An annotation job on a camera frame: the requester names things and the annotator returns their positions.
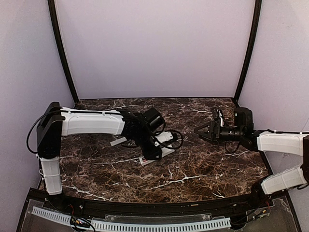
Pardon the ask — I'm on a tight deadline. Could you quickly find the black front table rail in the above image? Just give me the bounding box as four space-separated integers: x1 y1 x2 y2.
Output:
60 195 256 219

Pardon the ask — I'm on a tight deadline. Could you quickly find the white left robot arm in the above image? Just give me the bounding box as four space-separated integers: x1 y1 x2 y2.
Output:
31 102 173 195

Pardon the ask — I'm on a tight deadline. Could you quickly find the black frame post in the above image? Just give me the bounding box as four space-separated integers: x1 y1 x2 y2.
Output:
47 0 79 103
234 0 262 102

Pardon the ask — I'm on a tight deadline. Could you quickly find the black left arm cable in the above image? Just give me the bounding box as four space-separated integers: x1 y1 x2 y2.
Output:
120 129 184 152

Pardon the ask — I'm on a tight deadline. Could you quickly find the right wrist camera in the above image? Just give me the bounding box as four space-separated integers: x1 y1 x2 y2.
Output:
211 107 225 127

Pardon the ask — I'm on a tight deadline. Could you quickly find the white remote battery cover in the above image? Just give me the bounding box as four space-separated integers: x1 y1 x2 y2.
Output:
110 137 127 146

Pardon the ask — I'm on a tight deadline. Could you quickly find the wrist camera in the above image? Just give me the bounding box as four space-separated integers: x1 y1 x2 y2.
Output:
154 131 178 147
211 107 225 127

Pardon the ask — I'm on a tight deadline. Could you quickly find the right black frame post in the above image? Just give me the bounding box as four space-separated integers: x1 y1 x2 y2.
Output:
234 0 262 102

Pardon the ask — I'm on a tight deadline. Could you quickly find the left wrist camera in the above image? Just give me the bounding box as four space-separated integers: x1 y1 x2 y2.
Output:
154 131 178 147

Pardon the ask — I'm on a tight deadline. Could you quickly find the grey slotted cable duct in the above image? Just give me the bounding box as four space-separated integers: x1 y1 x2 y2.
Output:
31 206 231 232

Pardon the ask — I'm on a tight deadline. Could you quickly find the left black frame post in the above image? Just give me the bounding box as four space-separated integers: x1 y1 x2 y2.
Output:
47 0 79 103

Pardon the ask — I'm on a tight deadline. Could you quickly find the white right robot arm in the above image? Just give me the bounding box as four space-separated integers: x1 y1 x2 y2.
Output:
194 107 309 208

